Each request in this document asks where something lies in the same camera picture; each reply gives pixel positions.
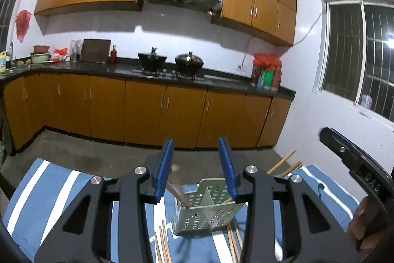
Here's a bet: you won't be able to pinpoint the wooden chopstick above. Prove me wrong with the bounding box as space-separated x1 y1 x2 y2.
234 221 243 251
154 232 162 263
267 150 296 174
159 226 170 263
166 182 191 208
226 224 237 263
230 222 240 262
279 160 302 178
162 220 172 263

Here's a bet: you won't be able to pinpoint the lower wooden kitchen cabinets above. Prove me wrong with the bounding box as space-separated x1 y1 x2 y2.
3 72 291 149

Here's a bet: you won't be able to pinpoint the black kitchen countertop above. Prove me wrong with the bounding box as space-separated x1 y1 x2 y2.
0 57 297 101

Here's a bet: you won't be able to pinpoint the person's right hand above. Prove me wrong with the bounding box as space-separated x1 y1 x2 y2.
346 196 386 260

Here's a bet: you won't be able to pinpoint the green perforated utensil holder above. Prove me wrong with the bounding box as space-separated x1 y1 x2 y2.
172 178 244 235

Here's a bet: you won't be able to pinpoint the black wok with lid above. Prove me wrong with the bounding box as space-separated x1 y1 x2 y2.
175 51 204 77

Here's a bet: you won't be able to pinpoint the black wok left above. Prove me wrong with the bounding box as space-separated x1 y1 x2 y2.
138 47 167 73

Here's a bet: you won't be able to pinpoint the red plastic bag on counter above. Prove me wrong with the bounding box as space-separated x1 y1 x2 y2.
251 53 282 91

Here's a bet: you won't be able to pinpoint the right barred window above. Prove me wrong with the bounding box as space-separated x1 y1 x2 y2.
319 0 393 122

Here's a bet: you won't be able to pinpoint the red sauce bottle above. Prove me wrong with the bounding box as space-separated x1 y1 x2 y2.
110 45 117 64

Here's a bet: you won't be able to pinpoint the blue white striped tablecloth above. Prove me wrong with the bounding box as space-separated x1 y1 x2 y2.
2 158 359 262

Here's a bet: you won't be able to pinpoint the dark cutting board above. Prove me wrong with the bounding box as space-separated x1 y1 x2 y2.
80 39 112 64

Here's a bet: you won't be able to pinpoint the green bowl on counter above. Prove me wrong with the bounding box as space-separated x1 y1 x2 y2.
30 52 51 64

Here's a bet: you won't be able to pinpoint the red bowl on counter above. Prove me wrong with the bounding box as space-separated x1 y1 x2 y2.
33 45 50 54

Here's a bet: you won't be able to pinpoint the sink faucet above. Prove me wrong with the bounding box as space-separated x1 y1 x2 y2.
8 41 15 70

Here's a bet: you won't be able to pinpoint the yellow detergent bottle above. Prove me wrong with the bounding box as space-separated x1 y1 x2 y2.
0 51 7 73

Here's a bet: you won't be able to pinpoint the white wall cable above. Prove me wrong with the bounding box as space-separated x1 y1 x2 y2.
240 11 324 71

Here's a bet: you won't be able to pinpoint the red bag hanging on wall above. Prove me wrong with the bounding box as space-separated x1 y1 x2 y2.
15 10 31 43

